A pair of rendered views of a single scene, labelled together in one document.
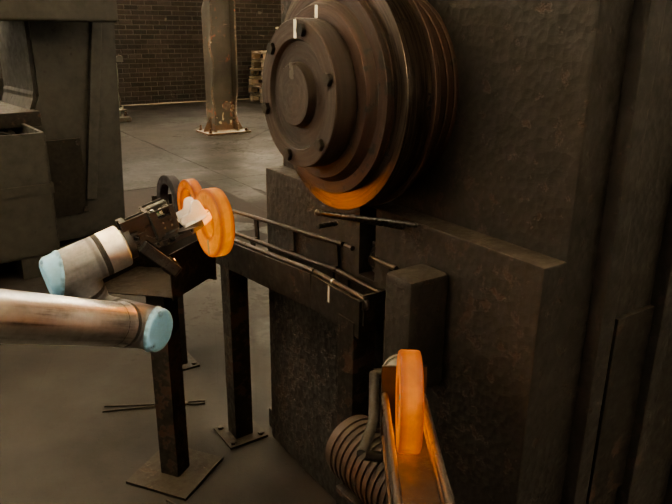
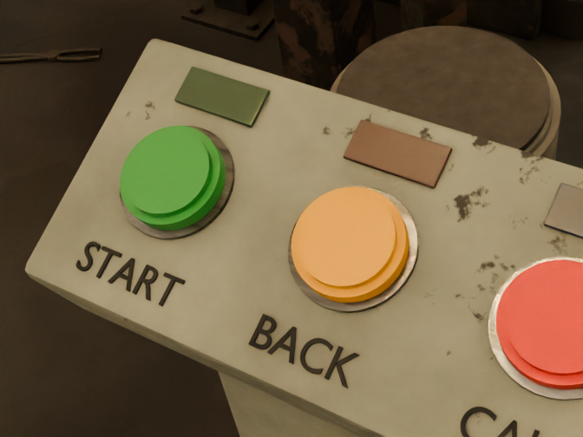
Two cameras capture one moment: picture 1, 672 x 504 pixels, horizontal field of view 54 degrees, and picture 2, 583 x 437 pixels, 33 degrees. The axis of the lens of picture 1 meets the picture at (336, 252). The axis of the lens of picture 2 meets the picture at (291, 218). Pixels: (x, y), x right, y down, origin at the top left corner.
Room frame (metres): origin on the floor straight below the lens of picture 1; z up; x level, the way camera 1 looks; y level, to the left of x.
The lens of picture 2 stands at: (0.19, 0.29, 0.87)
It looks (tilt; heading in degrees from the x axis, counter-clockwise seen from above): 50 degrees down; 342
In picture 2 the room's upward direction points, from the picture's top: 10 degrees counter-clockwise
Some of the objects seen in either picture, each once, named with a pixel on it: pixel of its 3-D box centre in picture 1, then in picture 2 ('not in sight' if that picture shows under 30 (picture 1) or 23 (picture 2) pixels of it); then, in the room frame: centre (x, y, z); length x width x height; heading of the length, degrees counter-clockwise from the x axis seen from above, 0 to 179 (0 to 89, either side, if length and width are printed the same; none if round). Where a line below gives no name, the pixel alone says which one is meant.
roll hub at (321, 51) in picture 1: (304, 94); not in sight; (1.31, 0.07, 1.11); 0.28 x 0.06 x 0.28; 34
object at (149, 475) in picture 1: (160, 360); not in sight; (1.63, 0.49, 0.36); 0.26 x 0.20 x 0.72; 69
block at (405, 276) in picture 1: (415, 328); not in sight; (1.17, -0.16, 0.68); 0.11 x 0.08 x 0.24; 124
